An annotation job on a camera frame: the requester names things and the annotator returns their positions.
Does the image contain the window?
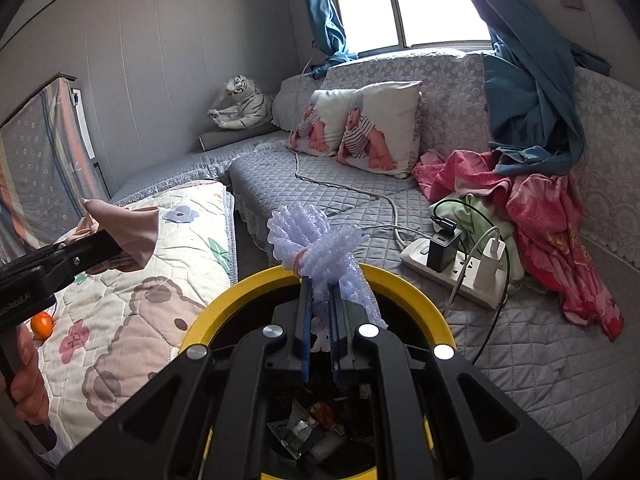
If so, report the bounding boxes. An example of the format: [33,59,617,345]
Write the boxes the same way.
[320,0,493,56]

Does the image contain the yellow rimmed trash bin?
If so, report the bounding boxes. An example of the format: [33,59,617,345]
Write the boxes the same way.
[177,262,457,480]

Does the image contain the white power strip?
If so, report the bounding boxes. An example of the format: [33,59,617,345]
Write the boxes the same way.
[400,237,508,310]

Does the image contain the person's left hand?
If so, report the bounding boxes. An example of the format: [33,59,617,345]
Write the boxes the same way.
[9,324,52,424]

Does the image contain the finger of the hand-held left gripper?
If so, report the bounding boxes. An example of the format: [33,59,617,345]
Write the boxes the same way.
[50,230,126,282]

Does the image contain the pink floral cloth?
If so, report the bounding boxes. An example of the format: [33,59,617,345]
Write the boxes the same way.
[411,149,625,342]

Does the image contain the white charger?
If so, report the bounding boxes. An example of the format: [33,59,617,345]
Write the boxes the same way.
[472,237,508,291]

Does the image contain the light green cloth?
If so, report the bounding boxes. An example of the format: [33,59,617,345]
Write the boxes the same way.
[430,195,526,286]

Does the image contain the striped covered mattress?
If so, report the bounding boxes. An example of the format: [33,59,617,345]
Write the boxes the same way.
[0,74,112,263]

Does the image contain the grey cushion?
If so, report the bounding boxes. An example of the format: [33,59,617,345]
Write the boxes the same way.
[198,127,281,153]

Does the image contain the purple foam net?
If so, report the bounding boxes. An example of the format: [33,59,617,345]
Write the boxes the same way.
[266,201,388,356]

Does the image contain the baby print pillow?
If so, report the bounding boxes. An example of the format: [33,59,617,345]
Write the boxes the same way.
[286,87,358,157]
[335,80,423,180]

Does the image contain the wide blue curtain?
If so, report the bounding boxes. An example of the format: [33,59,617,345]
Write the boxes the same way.
[445,0,613,177]

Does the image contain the grey quilted sofa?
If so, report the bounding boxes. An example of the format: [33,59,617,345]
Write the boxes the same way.
[107,47,640,441]

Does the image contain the grey foil wrapper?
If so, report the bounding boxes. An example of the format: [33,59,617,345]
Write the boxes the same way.
[267,399,321,460]

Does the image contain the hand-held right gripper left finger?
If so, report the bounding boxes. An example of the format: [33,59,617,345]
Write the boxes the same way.
[57,277,313,480]

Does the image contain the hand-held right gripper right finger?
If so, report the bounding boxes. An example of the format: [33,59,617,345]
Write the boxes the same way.
[330,282,583,480]

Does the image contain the white board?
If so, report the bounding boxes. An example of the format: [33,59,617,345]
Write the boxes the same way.
[69,87,98,161]

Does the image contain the long white cable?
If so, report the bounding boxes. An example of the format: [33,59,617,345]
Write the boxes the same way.
[287,130,416,256]

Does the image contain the narrow blue curtain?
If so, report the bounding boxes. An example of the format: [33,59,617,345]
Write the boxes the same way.
[292,0,358,80]

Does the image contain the white plush tiger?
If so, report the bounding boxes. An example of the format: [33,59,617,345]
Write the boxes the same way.
[207,75,277,132]

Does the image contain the small orange fruit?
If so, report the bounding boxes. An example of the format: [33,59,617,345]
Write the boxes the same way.
[31,311,55,341]

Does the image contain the black charger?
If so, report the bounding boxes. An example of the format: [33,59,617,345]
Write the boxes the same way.
[426,225,463,273]

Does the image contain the black cable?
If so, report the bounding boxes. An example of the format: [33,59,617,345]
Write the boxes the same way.
[429,199,511,366]

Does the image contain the pink cloth piece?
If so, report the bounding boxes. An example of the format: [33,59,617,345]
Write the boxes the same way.
[62,197,161,276]

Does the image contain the white wrapper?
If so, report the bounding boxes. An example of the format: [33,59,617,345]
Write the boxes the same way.
[300,430,346,463]

